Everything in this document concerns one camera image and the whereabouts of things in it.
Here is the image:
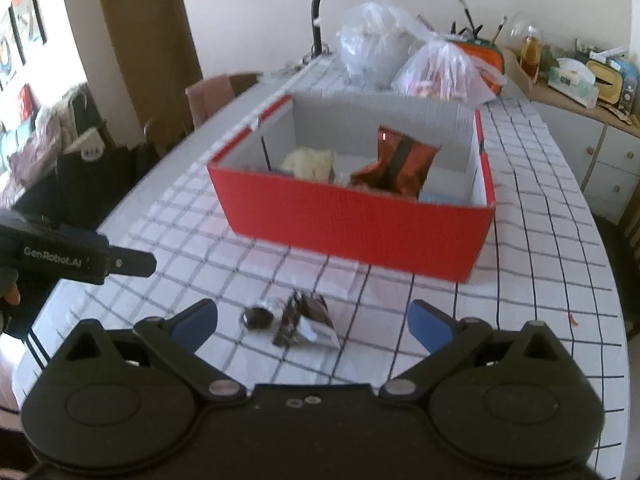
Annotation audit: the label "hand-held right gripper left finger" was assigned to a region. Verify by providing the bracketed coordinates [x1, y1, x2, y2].
[65, 299, 248, 403]

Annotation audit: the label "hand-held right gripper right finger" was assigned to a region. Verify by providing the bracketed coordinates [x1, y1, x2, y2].
[378, 300, 566, 403]

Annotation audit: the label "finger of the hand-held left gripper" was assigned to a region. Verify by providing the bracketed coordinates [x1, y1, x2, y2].
[106, 246, 157, 277]
[60, 225, 109, 248]

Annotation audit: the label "small silver snack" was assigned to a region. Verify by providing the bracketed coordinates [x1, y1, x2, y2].
[241, 300, 276, 331]

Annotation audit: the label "dark and white snack packet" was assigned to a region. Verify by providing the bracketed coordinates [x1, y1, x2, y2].
[271, 292, 341, 348]

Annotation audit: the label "red cardboard box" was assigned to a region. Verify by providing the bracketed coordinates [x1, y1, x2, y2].
[207, 89, 497, 285]

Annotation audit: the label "red foil snack bag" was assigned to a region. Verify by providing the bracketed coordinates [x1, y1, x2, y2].
[349, 126, 442, 198]

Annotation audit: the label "person's left hand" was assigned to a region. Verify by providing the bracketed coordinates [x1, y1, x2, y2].
[0, 267, 23, 333]

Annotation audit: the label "dark jacket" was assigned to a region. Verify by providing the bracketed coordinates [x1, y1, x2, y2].
[15, 120, 151, 241]

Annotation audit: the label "pile of clothes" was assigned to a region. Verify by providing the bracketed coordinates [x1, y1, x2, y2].
[0, 85, 106, 196]

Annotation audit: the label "wooden chair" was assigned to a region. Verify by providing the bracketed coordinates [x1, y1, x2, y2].
[142, 72, 261, 156]

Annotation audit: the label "pink cloth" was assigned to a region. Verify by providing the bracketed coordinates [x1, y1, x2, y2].
[185, 76, 236, 128]

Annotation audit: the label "dark chair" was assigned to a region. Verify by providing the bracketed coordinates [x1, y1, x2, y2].
[592, 212, 640, 336]

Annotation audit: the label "wooden door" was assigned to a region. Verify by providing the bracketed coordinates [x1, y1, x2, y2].
[92, 0, 203, 136]

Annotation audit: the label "white wooden cabinet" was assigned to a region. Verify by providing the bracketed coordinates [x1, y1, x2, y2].
[530, 85, 640, 221]

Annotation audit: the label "clear plastic bag with food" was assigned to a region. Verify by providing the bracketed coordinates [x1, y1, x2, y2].
[391, 40, 507, 108]

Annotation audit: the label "wooden desktop rack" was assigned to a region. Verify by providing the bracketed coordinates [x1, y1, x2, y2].
[501, 47, 541, 98]

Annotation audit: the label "clear plastic bag with bowl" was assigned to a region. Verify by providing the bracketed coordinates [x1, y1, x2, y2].
[336, 1, 431, 92]

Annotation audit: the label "orange folding container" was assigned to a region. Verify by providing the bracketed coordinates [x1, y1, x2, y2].
[457, 40, 505, 96]

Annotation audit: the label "tissue box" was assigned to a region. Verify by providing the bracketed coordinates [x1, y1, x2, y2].
[547, 57, 600, 109]

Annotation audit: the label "glass jar with amber contents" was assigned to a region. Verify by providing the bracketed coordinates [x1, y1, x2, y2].
[520, 27, 543, 81]

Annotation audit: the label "black brush stand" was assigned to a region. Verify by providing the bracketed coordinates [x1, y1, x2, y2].
[450, 0, 486, 41]

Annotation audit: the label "yellow box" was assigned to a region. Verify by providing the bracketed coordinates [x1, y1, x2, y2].
[585, 59, 631, 106]

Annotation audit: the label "large clear glass jar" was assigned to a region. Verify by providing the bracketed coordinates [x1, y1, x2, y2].
[507, 11, 543, 51]

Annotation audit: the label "framed wall pictures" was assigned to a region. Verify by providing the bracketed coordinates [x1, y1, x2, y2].
[0, 0, 48, 91]

